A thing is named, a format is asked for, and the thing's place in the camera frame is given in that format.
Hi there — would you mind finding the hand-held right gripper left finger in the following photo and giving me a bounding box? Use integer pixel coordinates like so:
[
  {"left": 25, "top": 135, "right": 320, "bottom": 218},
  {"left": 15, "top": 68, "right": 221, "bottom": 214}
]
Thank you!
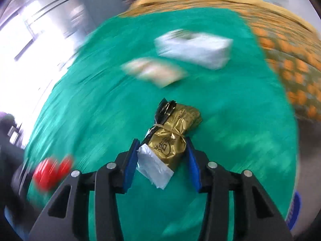
[{"left": 28, "top": 138, "right": 140, "bottom": 241}]

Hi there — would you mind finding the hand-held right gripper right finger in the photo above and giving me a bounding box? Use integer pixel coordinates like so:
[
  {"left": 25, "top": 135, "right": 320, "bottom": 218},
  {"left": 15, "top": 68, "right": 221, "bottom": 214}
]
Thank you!
[{"left": 184, "top": 138, "right": 294, "bottom": 241}]

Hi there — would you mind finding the gold and silver foil packet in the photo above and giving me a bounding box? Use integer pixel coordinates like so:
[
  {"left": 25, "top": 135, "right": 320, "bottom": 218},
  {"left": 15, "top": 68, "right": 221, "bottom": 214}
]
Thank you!
[{"left": 135, "top": 97, "right": 203, "bottom": 190}]

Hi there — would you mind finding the red mesh bag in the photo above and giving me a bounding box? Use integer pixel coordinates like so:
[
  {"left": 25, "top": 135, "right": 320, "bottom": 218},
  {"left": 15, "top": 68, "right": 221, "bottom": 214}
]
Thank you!
[{"left": 33, "top": 156, "right": 75, "bottom": 191}]

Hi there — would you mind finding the green blanket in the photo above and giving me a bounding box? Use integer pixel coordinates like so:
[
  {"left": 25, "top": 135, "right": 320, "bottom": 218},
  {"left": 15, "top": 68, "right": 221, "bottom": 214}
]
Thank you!
[{"left": 24, "top": 7, "right": 301, "bottom": 241}]

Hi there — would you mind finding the yellow snack packet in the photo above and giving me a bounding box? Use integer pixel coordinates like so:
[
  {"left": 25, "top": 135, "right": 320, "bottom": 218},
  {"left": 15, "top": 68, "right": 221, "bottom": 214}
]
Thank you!
[{"left": 122, "top": 57, "right": 188, "bottom": 89}]

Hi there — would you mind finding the blue and white plastic item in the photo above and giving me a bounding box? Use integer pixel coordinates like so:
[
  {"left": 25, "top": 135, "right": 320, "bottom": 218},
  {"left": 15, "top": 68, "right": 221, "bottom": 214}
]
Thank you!
[{"left": 286, "top": 191, "right": 302, "bottom": 231}]

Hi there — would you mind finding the white carton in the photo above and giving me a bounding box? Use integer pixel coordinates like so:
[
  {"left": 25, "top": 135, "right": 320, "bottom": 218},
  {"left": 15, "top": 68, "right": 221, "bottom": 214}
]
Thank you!
[{"left": 154, "top": 29, "right": 234, "bottom": 70}]

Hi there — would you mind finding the glass sliding door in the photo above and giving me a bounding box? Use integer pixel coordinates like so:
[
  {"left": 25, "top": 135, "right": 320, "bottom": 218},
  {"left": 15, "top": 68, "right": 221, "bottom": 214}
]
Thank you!
[{"left": 0, "top": 0, "right": 86, "bottom": 121}]

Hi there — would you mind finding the yellow patterned bedsheet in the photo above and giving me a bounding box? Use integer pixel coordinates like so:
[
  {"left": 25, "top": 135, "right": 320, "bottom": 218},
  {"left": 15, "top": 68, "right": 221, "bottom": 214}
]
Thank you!
[{"left": 120, "top": 0, "right": 321, "bottom": 123}]

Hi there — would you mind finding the grey curtain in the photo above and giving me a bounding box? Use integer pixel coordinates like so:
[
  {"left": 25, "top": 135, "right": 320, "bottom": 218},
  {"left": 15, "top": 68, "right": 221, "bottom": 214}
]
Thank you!
[{"left": 75, "top": 0, "right": 131, "bottom": 23}]

